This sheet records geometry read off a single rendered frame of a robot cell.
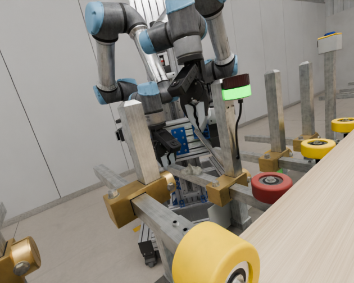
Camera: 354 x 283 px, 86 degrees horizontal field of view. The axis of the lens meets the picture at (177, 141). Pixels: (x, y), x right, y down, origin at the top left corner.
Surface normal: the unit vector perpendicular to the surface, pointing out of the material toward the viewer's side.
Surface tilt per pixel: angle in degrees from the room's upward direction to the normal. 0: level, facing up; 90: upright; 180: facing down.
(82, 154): 90
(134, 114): 90
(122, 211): 90
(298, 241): 0
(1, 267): 90
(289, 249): 0
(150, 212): 0
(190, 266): 48
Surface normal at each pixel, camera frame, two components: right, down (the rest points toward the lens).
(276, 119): -0.79, 0.32
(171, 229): -0.21, -0.95
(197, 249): -0.54, -0.71
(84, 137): 0.54, 0.10
